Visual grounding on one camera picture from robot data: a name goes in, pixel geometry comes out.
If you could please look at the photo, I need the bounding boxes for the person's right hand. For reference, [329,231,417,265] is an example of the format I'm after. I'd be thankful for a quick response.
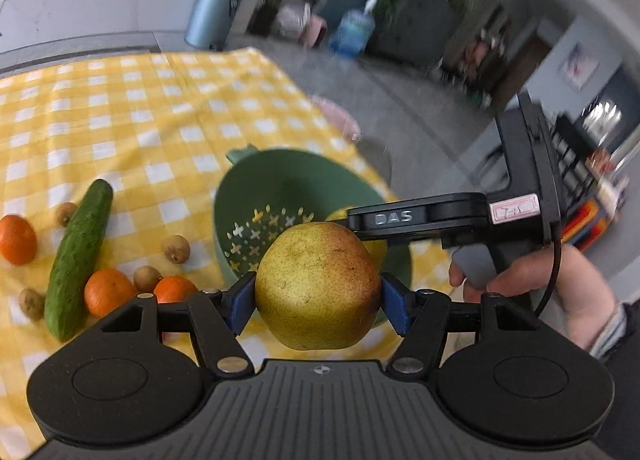
[448,244,622,352]

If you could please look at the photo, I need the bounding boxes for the cluttered shelf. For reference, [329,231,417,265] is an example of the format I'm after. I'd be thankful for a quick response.
[445,5,531,108]

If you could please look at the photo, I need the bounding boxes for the yellow checked tablecloth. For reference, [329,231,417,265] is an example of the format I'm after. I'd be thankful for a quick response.
[0,47,456,446]

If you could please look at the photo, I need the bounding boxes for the yellow-green pear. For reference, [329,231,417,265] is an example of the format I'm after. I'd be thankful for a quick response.
[255,221,382,352]

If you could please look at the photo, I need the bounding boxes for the green colander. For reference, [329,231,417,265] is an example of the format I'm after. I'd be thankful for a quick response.
[213,144,413,326]

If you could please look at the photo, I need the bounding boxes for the black shelf rack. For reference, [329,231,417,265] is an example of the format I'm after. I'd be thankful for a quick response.
[550,100,631,201]

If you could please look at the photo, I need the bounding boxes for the blue water bottle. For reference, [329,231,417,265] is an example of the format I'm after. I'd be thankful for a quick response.
[329,0,378,58]

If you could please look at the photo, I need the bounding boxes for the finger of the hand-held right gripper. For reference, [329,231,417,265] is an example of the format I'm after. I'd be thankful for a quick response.
[346,192,490,247]

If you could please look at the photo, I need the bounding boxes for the grey-blue trash can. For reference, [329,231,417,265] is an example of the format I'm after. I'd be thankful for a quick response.
[185,0,247,52]

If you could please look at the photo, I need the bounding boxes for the brown kiwi right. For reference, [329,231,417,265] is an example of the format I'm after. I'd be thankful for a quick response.
[164,235,191,264]

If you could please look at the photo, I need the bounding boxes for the green cucumber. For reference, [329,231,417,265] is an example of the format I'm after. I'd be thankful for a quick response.
[44,179,114,343]

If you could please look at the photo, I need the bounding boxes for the orange mandarin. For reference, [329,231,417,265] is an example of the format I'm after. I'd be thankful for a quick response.
[0,215,38,266]
[153,276,198,304]
[84,268,137,318]

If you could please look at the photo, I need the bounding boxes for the white marble counter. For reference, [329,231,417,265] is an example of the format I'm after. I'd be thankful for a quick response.
[0,0,261,53]

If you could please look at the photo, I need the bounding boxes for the brown kiwi bottom left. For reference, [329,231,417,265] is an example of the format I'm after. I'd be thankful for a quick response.
[18,288,46,319]

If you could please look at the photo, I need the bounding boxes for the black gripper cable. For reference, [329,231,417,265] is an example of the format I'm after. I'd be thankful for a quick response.
[534,221,563,317]

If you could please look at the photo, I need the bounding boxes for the dark grey cabinet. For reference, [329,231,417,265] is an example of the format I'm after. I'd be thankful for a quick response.
[370,0,463,68]

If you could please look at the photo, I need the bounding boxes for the white plastic bag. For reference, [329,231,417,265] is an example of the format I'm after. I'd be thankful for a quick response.
[277,2,313,38]

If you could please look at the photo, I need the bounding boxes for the yellow lemon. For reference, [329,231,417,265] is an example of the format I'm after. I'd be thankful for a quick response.
[325,207,389,256]

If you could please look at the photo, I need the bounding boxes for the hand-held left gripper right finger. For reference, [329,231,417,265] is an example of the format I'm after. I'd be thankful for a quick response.
[380,272,543,376]

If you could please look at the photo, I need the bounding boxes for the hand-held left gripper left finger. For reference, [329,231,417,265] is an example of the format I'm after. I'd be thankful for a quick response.
[100,272,258,376]

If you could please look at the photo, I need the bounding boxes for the framed wall picture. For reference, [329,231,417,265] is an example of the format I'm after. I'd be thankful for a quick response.
[559,42,600,90]

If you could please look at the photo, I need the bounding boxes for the small pink stool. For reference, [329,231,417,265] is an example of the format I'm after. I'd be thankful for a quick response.
[300,15,328,48]

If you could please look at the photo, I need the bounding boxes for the round pink stool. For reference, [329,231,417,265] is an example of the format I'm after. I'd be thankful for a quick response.
[310,95,362,142]

